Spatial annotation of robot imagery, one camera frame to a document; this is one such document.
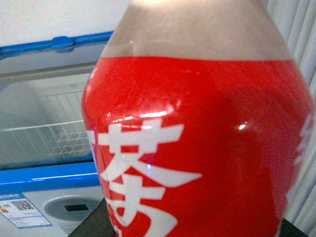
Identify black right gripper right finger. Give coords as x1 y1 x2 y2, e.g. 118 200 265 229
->
278 218 308 237

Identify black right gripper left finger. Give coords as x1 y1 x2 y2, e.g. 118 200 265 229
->
69 198 116 237

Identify red label tea bottle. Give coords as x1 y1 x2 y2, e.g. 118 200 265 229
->
82 0 315 237

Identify grey oval control panel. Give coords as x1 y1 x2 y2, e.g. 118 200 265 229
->
44 196 101 222

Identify white chest freezer blue trim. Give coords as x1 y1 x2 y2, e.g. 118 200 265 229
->
0 30 117 237

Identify blue energy label sticker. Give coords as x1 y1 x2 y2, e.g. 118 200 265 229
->
0 193 52 229

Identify glass sliding freezer lid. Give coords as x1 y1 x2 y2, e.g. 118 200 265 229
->
0 31 113 89

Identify white wire freezer basket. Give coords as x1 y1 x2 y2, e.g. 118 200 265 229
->
0 90 92 166

